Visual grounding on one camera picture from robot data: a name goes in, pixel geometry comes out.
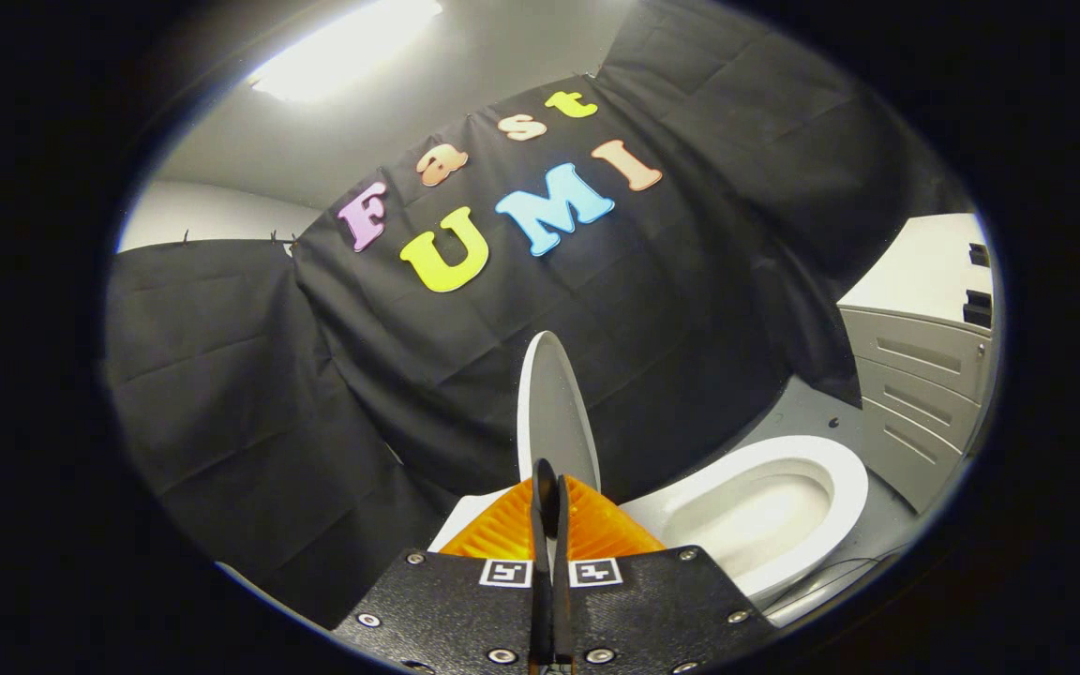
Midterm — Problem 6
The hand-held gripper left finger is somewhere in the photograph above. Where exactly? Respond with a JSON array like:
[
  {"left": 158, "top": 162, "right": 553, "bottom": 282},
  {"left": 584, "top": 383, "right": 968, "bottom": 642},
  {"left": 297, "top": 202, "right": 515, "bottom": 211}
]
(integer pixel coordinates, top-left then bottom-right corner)
[{"left": 332, "top": 457, "right": 548, "bottom": 675}]

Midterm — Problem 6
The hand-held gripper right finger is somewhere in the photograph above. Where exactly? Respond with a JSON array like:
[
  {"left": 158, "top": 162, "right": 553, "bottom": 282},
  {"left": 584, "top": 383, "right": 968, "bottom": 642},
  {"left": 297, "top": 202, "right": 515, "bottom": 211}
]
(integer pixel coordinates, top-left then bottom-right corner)
[{"left": 547, "top": 473, "right": 775, "bottom": 675}]

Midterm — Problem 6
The white toilet lid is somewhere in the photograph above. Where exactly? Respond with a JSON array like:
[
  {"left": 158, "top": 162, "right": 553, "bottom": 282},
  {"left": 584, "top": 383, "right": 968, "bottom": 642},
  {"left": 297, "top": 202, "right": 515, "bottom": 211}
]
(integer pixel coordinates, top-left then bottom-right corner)
[{"left": 516, "top": 330, "right": 602, "bottom": 493}]

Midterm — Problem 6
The white toilet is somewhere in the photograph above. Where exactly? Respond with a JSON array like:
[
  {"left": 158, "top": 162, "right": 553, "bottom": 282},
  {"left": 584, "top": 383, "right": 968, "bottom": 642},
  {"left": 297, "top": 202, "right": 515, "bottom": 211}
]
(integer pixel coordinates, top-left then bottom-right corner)
[{"left": 427, "top": 434, "right": 870, "bottom": 606}]

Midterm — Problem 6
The black backdrop cloth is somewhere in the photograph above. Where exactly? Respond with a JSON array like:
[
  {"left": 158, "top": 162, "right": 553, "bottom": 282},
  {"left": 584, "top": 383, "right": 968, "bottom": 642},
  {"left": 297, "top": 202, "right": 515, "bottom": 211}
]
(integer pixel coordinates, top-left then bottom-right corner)
[{"left": 104, "top": 0, "right": 972, "bottom": 631}]

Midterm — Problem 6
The white cabinet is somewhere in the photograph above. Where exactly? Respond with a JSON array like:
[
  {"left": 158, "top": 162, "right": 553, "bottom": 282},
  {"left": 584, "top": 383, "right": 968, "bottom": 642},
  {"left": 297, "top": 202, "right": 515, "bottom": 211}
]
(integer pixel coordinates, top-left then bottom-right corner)
[{"left": 835, "top": 214, "right": 998, "bottom": 515}]

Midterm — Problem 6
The large ceiling light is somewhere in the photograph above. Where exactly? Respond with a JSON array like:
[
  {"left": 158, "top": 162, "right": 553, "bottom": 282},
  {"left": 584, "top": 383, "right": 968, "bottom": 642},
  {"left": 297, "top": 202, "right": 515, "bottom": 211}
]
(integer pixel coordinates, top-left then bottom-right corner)
[{"left": 247, "top": 0, "right": 444, "bottom": 104}]

